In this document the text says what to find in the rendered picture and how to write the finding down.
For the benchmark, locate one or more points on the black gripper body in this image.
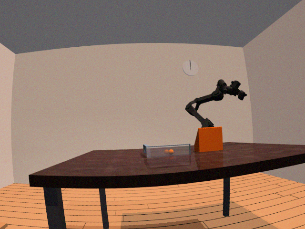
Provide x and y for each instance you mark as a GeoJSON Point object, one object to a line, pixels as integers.
{"type": "Point", "coordinates": [235, 92]}

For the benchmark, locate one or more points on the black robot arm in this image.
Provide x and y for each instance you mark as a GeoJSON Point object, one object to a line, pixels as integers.
{"type": "Point", "coordinates": [217, 95]}

